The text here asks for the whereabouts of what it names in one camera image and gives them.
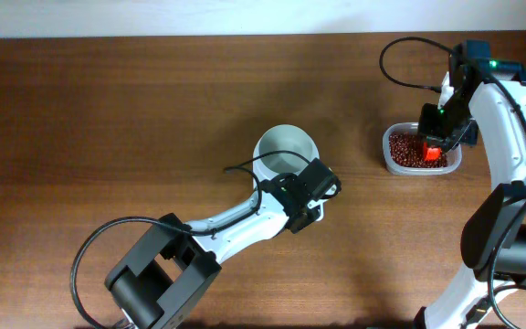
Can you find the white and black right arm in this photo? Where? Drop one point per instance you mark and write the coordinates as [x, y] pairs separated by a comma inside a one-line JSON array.
[[483, 98]]

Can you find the red adzuki beans in container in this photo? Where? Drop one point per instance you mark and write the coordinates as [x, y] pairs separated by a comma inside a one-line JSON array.
[[407, 150]]

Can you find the white digital kitchen scale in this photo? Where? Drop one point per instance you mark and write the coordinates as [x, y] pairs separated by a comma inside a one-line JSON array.
[[287, 166]]

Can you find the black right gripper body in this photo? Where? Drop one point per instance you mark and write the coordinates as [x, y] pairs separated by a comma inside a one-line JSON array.
[[446, 126]]

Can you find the clear plastic container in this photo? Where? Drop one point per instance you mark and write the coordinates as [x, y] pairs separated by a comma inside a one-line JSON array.
[[454, 157]]

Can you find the white bowl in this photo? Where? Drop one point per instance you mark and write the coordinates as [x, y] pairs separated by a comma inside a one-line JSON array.
[[283, 138]]

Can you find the red plastic scoop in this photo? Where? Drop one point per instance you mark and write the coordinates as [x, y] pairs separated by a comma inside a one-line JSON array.
[[431, 152]]

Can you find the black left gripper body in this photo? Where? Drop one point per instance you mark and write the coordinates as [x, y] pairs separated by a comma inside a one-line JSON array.
[[307, 218]]

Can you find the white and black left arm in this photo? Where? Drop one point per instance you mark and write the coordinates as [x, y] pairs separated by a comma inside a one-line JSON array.
[[162, 277]]

